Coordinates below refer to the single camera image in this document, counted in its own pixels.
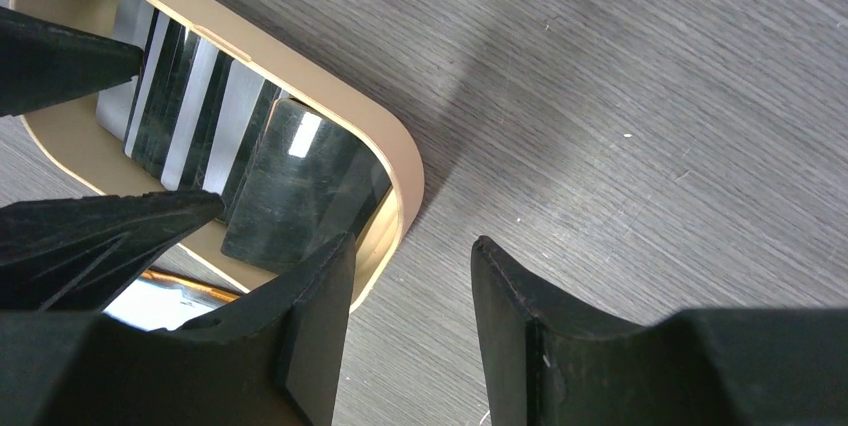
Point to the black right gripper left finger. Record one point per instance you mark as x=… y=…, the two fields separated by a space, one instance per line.
x=271 y=357

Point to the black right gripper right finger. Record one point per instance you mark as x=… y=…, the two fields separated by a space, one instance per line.
x=550 y=358

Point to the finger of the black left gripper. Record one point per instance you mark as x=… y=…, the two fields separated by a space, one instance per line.
x=44 y=64
x=79 y=254

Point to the beige oval card tray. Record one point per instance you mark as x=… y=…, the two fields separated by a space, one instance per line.
x=69 y=135

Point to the stack of cards in tray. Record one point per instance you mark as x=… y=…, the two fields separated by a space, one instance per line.
x=195 y=118

